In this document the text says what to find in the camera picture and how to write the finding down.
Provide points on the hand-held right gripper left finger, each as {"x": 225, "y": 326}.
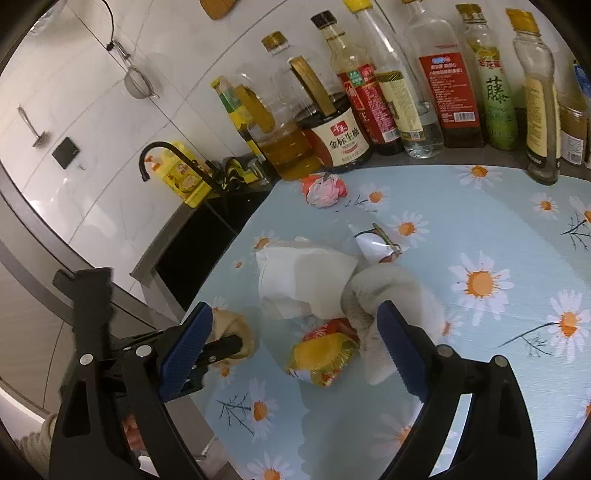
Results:
{"x": 184, "y": 353}

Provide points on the yellow black cloth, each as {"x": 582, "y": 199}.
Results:
{"x": 238, "y": 170}

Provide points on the white paper napkin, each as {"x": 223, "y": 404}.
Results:
{"x": 295, "y": 277}

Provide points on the black faucet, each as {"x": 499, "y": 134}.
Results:
{"x": 159, "y": 147}

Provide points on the person's left forearm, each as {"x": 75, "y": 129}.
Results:
{"x": 37, "y": 443}

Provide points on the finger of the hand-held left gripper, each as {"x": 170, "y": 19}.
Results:
{"x": 224, "y": 347}

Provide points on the large cooking oil jug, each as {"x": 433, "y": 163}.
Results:
{"x": 281, "y": 138}

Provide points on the yellow dish soap bottle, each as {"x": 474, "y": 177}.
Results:
{"x": 182, "y": 175}

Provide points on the hanging metal strainer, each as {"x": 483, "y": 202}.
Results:
{"x": 138, "y": 81}

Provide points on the dark soy sauce jug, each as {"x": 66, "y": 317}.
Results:
{"x": 341, "y": 138}

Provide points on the black cap red label bottle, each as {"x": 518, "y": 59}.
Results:
{"x": 369, "y": 106}

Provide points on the wooden utensil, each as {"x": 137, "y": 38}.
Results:
{"x": 219, "y": 7}

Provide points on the blue packet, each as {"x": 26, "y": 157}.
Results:
{"x": 582, "y": 81}

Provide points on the green label oil bottle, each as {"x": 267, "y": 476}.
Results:
{"x": 496, "y": 97}

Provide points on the glass jar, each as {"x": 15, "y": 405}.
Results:
{"x": 572, "y": 134}

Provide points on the green bottle yellow cap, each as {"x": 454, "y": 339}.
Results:
{"x": 233, "y": 110}

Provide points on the black wall socket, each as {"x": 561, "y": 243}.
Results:
{"x": 64, "y": 152}

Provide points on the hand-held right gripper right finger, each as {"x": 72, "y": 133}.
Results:
{"x": 401, "y": 350}

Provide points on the hanging metal ladle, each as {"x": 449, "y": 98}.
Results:
{"x": 39, "y": 136}

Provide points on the black kitchen sink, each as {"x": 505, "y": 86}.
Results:
{"x": 203, "y": 244}

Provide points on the clear bottle red label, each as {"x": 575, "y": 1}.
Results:
{"x": 448, "y": 92}

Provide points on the clear bottle yellow label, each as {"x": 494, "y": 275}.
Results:
{"x": 540, "y": 115}

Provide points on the clear bottle yellow cap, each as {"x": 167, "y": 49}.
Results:
{"x": 406, "y": 106}

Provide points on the yellow red snack packet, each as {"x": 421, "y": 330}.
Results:
{"x": 323, "y": 353}

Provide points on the white foil wrapper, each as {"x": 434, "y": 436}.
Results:
{"x": 374, "y": 242}

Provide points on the pink red crumpled wrapper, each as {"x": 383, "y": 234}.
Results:
{"x": 323, "y": 190}

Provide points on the beige paper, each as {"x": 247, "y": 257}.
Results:
{"x": 238, "y": 327}

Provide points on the person's left hand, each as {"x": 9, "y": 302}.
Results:
{"x": 131, "y": 434}

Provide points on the light blue daisy tablecloth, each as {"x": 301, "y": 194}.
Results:
{"x": 485, "y": 323}

